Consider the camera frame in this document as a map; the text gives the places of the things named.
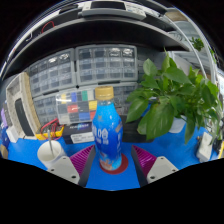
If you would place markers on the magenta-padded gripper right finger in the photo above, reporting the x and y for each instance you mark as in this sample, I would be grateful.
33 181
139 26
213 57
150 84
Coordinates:
161 167

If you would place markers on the black printed box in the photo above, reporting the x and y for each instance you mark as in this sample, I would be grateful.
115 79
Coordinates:
78 131

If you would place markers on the thin stirring stick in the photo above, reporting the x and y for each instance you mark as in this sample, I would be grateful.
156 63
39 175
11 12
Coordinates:
50 141

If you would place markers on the white power adapter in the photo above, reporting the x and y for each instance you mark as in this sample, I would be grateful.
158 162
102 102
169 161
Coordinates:
204 148

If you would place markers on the white ribbed cup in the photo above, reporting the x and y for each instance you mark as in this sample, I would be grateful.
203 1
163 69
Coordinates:
56 158

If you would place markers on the beige perforated tray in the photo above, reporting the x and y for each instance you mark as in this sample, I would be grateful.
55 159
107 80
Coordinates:
23 91

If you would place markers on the green potted plant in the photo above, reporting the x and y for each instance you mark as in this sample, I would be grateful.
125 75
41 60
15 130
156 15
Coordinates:
166 100

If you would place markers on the white background shelf unit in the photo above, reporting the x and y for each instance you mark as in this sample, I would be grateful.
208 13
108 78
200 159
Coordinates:
191 31

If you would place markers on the black zip case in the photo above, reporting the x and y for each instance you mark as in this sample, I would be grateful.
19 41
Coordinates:
22 116

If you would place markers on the yellow multimeter with leads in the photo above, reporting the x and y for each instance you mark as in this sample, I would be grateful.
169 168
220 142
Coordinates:
41 135

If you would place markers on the clear organiser with coloured parts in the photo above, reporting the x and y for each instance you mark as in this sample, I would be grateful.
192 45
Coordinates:
75 108

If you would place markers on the plain black case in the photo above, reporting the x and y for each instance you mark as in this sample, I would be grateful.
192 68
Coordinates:
128 133

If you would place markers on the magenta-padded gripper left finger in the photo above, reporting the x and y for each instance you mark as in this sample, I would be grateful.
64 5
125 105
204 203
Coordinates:
63 168

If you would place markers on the black overhead shelf unit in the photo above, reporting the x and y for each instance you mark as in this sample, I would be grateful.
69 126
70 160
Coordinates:
100 31

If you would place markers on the blue drink bottle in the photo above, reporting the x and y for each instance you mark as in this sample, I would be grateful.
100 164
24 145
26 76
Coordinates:
107 133

